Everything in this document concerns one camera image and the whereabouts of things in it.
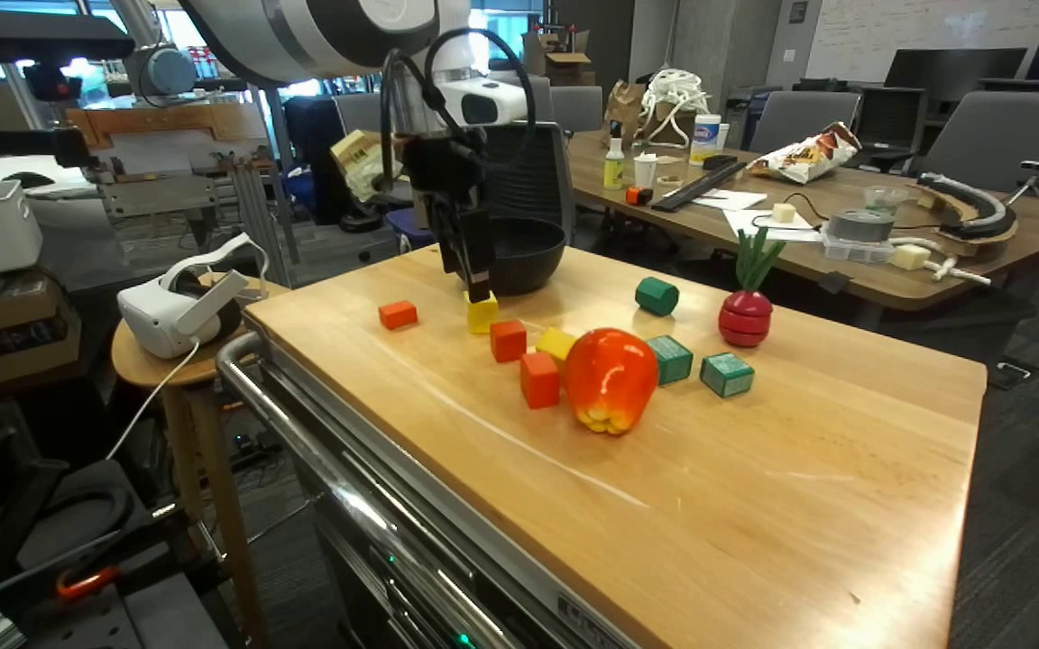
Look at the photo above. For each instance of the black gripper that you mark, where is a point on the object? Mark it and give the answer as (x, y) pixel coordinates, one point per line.
(458, 181)

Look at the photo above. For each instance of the yellow wooden cube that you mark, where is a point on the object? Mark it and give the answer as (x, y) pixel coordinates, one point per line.
(486, 318)

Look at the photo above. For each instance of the pale yellow wooden block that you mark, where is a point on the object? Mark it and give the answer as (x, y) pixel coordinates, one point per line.
(555, 343)

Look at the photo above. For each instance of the green wooden cylinder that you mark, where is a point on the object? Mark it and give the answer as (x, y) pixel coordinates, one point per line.
(653, 298)

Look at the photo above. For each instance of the red toy radish green leaves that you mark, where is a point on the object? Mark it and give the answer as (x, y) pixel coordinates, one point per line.
(744, 322)

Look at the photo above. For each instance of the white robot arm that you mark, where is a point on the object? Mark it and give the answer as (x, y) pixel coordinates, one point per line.
(305, 39)

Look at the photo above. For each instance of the black bowl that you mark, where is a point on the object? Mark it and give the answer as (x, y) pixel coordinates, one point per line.
(530, 268)

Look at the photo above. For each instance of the small orange wooden cube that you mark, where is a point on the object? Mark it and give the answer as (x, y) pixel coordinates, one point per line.
(509, 343)

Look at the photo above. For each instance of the dark grey chair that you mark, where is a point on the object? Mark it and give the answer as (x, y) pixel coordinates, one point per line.
(542, 181)

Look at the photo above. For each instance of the large orange wooden cube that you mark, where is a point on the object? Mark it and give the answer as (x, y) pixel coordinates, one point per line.
(537, 385)

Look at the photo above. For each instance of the small green capped bottle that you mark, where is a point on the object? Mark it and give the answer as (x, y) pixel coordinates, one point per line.
(613, 169)

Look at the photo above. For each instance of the orange round container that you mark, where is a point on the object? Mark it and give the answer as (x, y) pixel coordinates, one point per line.
(636, 197)

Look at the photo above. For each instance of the orange-red pepper toy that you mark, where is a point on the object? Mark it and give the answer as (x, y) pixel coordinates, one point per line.
(610, 385)

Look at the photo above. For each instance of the small white cup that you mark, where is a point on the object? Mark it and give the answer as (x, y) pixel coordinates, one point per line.
(647, 172)

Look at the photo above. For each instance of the dark blue chair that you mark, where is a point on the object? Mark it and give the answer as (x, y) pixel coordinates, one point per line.
(307, 155)

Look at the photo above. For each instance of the green wooden cube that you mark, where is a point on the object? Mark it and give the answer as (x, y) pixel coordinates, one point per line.
(672, 363)
(726, 378)

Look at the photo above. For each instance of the long black keyboard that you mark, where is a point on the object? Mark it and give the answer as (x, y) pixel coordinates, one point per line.
(697, 187)

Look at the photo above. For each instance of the white paper sheet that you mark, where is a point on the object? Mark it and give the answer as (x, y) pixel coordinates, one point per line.
(729, 201)
(759, 224)

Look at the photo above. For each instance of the white plastic bottle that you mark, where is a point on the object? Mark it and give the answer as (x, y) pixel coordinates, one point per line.
(706, 140)

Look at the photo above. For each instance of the metal tool cart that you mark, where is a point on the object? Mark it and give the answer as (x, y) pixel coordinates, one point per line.
(422, 541)

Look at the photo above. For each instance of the small cream round object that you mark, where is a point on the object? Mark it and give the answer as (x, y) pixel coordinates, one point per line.
(783, 213)

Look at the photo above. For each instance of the white VR headset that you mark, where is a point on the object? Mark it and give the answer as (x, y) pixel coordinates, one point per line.
(179, 314)

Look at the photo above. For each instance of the chips bag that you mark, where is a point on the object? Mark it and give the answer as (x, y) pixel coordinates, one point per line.
(809, 152)

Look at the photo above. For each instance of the round wooden stool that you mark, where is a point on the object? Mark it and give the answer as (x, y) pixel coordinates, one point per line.
(144, 364)

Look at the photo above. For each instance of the white plastic connector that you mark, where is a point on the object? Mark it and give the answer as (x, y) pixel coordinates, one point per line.
(911, 257)

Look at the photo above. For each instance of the black office chair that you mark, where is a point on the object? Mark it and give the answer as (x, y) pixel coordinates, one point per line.
(893, 120)

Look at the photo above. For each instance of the brown box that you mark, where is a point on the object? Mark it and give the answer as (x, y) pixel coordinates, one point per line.
(1, 343)

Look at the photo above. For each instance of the large grey office chair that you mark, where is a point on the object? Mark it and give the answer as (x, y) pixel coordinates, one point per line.
(1002, 140)

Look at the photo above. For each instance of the grey round camera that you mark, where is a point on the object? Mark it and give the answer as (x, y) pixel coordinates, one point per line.
(162, 70)

